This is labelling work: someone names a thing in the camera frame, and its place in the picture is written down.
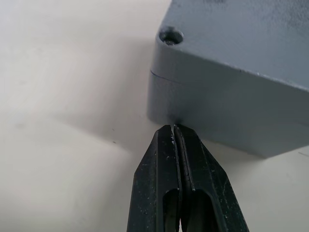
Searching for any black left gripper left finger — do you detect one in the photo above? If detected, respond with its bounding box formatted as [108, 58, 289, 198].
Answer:
[126, 124, 182, 232]

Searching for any grey box lid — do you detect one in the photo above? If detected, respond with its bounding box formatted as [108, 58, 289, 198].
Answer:
[151, 0, 309, 102]

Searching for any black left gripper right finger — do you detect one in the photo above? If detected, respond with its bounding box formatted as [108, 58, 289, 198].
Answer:
[173, 124, 249, 232]

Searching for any grey box base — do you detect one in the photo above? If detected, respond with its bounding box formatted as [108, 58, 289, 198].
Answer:
[147, 71, 309, 160]

